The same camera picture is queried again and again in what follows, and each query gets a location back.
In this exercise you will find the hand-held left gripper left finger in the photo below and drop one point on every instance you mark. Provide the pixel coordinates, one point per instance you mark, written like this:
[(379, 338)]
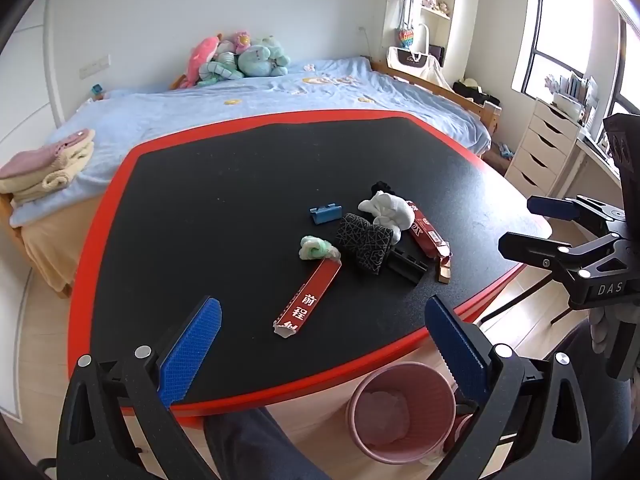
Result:
[(192, 350)]

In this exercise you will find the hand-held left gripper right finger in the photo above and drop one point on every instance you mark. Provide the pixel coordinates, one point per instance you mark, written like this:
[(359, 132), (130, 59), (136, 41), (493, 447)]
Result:
[(455, 350)]

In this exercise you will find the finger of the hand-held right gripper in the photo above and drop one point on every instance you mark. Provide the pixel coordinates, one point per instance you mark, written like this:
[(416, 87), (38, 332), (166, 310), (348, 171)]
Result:
[(525, 247), (547, 207)]

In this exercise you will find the small beige box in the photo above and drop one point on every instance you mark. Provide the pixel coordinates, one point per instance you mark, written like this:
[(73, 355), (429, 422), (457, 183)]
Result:
[(444, 270)]

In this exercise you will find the black plastic tray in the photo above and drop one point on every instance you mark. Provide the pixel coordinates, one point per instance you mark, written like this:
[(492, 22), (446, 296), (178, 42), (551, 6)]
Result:
[(407, 266)]

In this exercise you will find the long red box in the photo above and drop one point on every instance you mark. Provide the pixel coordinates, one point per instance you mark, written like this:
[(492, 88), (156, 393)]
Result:
[(425, 235)]

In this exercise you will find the red carton strip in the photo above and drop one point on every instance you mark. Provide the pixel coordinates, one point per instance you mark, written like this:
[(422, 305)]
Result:
[(305, 305)]

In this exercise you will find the pink waste bin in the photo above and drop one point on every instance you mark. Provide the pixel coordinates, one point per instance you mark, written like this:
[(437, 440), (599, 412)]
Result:
[(380, 452)]

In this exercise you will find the black patterned packet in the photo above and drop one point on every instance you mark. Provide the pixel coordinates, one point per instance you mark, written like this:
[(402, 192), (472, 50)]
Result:
[(365, 245)]

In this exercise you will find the white cloth wad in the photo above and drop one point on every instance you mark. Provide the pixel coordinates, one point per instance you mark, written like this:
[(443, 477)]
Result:
[(387, 210)]

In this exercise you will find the black wad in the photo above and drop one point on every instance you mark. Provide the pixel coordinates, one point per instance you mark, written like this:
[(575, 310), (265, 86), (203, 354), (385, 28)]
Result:
[(382, 187)]

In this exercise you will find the green and white wad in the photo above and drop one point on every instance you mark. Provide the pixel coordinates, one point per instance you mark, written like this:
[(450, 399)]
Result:
[(315, 249)]

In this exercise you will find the blue plastic clip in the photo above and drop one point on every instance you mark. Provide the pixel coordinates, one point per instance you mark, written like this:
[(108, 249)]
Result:
[(327, 214)]

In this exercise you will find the person's right hand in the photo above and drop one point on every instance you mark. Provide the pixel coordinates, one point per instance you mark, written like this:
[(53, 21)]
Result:
[(599, 331)]

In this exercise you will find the white drawer cabinet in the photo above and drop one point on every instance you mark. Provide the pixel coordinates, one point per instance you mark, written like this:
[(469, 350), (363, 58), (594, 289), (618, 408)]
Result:
[(542, 145)]

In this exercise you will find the white desk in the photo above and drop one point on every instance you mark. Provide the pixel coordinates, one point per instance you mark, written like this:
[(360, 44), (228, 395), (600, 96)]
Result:
[(597, 165)]

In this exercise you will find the crumpled translucent plastic bag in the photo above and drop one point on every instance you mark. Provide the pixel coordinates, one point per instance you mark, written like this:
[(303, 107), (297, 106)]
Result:
[(385, 410)]

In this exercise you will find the wooden bed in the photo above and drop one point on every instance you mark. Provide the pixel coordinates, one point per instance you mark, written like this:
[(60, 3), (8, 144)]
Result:
[(487, 116)]

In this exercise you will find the row of books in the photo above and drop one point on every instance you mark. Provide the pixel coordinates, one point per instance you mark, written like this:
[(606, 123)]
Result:
[(575, 92)]

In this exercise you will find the person's left leg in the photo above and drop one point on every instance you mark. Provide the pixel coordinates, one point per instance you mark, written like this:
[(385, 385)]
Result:
[(260, 447)]

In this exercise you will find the black bag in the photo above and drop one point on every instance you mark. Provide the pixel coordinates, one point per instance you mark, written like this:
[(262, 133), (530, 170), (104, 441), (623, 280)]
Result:
[(475, 92)]

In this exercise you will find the red-edged black table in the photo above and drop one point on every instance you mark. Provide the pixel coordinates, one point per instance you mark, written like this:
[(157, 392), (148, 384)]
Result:
[(225, 185)]

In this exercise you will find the beige bed skirt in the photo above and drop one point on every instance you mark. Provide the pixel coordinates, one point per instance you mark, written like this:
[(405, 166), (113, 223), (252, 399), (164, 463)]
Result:
[(55, 240)]

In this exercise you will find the window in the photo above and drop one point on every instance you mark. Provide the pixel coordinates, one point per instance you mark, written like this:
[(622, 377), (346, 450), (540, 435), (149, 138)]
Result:
[(565, 25)]

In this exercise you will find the white tote bag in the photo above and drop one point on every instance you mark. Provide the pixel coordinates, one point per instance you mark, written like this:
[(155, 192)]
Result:
[(412, 60)]

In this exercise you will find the white shelf unit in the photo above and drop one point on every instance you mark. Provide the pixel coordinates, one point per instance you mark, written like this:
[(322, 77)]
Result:
[(447, 15)]

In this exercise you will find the rainbow heart bag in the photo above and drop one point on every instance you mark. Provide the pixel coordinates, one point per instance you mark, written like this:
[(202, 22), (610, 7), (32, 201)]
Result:
[(406, 37)]

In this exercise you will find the cream folded blanket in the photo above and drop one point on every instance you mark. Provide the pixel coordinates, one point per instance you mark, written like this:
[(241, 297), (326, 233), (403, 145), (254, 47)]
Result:
[(50, 180)]

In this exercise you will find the blue bedsheet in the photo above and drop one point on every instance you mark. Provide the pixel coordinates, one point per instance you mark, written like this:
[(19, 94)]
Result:
[(350, 90)]

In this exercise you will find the pink folded blanket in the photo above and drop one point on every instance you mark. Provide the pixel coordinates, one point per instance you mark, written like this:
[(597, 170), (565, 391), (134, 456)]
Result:
[(40, 157)]

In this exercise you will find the small teal box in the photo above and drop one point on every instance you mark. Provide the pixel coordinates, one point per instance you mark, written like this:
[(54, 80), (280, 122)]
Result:
[(98, 91)]

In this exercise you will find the striped teal plush toy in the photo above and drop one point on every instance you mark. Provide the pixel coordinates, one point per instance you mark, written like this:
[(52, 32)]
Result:
[(217, 71)]

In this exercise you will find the pink flower plush toy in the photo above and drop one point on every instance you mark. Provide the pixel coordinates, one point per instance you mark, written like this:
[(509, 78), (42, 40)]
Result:
[(243, 39)]

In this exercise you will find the white wardrobe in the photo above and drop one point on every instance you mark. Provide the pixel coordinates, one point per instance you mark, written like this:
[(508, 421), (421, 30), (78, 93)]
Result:
[(30, 60)]

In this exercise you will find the white wall switch panel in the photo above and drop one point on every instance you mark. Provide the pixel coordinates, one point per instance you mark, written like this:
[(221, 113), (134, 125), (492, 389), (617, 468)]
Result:
[(95, 66)]

